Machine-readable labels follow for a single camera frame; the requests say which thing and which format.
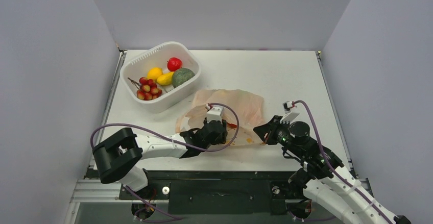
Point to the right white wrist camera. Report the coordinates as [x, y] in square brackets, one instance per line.
[291, 113]

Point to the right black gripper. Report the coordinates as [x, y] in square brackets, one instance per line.
[272, 130]

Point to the red fake grape bunch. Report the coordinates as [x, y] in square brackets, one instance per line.
[146, 89]

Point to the yellow fake mango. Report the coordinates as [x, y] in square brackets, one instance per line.
[165, 79]

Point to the yellow fake lemon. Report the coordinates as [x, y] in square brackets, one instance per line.
[154, 73]

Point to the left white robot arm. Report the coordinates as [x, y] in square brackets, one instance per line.
[116, 156]

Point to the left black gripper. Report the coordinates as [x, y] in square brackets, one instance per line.
[221, 139]

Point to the white plastic basket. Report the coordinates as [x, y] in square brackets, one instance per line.
[158, 56]

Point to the translucent orange plastic bag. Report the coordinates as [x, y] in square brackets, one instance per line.
[247, 106]

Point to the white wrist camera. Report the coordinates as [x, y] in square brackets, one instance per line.
[214, 113]
[291, 113]

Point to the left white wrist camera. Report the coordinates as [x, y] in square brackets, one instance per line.
[214, 113]

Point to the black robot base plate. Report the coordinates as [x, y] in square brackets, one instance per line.
[209, 192]

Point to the green fake avocado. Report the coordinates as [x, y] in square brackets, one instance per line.
[181, 76]

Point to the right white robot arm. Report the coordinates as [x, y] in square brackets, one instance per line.
[322, 176]

